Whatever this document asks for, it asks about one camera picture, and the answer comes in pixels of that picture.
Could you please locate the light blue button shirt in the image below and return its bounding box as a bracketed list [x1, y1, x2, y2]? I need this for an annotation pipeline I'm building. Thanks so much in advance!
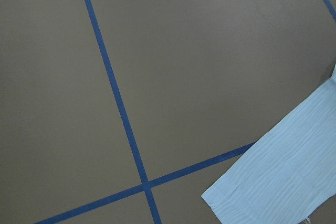
[202, 76, 335, 223]

